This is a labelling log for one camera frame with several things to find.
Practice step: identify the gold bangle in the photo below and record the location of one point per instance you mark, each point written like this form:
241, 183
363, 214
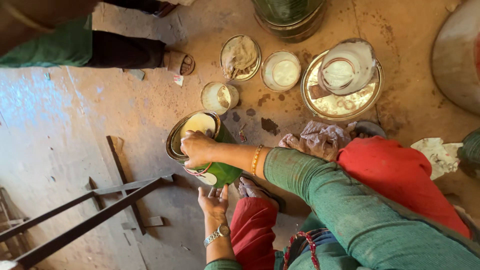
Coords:
256, 159

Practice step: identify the small grey flat piece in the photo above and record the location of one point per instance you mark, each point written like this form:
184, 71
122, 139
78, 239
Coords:
136, 74

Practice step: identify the round tin of white paint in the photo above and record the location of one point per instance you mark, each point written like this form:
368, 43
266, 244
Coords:
281, 71

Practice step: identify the green paint can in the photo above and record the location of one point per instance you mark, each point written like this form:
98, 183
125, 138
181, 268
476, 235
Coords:
221, 172

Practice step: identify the white stained plastic jar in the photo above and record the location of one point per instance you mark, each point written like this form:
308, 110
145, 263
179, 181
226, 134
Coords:
347, 67

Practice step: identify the large round metal pan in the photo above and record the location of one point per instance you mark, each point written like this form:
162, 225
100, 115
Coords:
455, 56

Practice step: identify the silver wristwatch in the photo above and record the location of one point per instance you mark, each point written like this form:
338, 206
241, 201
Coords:
218, 233

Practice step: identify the crumpled dirty plastic bag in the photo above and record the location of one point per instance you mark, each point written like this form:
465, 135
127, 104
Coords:
318, 138

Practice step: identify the small white paper scrap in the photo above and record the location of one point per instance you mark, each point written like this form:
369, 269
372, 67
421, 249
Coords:
178, 79

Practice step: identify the large green metal drum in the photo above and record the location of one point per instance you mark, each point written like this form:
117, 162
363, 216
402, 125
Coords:
288, 17

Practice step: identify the person's left hand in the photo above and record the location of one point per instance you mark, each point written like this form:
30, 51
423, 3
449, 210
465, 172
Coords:
213, 204

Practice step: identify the dark metal frame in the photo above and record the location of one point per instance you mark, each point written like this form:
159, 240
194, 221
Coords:
90, 221

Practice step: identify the metal lid with brown rag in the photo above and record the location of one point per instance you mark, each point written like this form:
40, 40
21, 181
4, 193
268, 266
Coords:
240, 57

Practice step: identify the small red wrapper scrap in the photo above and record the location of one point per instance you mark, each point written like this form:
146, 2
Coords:
242, 136

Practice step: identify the brown scraper block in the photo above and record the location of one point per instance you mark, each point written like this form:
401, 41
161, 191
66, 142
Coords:
318, 92

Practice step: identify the large golden metal lid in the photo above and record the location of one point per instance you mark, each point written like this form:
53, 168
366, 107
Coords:
343, 107

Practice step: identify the small white stained tin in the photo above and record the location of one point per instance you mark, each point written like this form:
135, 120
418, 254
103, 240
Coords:
218, 98

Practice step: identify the person's right fingers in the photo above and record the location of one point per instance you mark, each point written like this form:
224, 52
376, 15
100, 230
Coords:
188, 153

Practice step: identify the white stained rag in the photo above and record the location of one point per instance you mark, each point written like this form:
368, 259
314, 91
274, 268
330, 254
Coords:
437, 155

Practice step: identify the grey sandal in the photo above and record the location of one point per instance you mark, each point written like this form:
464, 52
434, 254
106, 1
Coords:
258, 191
370, 128

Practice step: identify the person's right hand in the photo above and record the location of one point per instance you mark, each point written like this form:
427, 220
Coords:
198, 149

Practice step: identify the dark green round container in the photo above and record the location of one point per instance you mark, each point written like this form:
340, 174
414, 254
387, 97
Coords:
471, 150

